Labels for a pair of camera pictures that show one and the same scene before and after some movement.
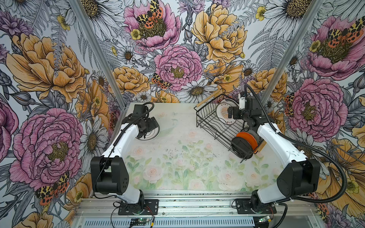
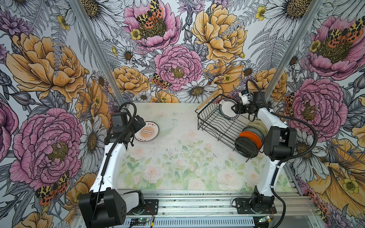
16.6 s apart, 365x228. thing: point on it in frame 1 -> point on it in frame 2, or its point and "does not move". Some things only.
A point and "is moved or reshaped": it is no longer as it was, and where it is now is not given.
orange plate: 250,138 is moved or reshaped
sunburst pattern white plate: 222,113 is moved or reshaped
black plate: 241,147 is moved or reshaped
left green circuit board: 140,220 does not move
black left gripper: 153,124 -> 137,125
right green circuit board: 261,220 does not move
